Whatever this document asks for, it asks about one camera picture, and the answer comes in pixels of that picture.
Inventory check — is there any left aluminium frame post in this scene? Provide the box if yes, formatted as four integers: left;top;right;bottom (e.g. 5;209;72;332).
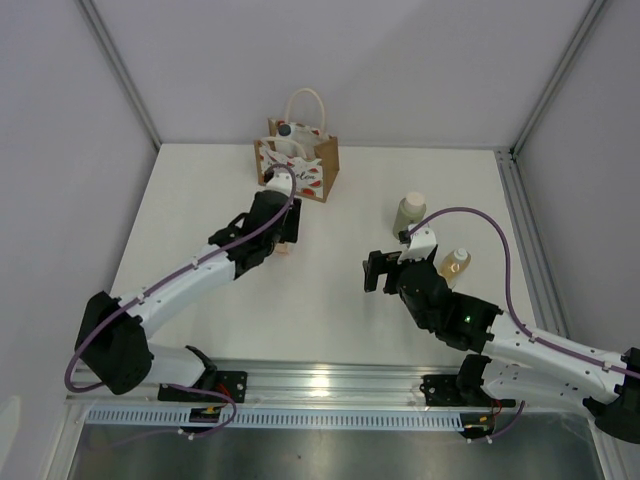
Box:
74;0;162;152

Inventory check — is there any small amber bottle white cap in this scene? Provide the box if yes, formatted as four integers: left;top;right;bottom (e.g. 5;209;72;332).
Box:
438;248;471;289

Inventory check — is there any right side aluminium rail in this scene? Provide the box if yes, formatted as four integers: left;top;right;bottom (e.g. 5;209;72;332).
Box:
494;146;570;337

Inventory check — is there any aluminium mounting rail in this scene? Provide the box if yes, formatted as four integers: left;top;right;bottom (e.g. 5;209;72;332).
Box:
64;359;459;410

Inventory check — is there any small jar dark lid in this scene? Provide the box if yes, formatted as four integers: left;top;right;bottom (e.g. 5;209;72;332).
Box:
276;123;295;140

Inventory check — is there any green bottle white cap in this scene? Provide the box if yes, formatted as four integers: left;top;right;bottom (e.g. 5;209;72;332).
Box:
392;192;426;239

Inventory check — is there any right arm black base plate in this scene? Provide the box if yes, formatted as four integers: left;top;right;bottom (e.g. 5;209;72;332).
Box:
419;374;517;408

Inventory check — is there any aluminium frame post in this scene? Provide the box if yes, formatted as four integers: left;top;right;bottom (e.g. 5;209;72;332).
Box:
74;0;162;152
510;0;613;160

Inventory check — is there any orange bottle pink cap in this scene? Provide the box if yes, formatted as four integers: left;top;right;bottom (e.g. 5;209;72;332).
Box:
274;242;294;255

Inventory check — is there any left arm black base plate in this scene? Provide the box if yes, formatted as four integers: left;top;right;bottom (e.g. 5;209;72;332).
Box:
157;370;248;403

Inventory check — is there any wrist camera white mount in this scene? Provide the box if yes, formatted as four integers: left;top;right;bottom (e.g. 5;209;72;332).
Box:
264;168;294;196
398;226;438;264

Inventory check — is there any right aluminium frame post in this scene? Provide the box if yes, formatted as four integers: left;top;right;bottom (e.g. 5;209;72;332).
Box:
510;0;613;160

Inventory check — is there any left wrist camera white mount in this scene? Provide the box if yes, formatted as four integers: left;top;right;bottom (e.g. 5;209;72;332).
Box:
264;168;294;196

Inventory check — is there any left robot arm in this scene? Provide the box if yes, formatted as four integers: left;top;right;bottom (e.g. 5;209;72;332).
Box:
64;190;302;401

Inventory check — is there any watermelon print canvas bag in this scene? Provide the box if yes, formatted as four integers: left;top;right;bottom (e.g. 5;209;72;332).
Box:
253;88;340;203

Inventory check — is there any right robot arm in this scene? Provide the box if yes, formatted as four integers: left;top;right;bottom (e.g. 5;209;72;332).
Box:
363;251;639;444

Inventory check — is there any white slotted cable duct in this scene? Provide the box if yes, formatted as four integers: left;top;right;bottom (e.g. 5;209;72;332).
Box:
85;406;463;432

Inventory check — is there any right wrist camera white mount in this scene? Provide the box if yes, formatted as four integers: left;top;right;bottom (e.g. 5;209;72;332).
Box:
398;226;438;264

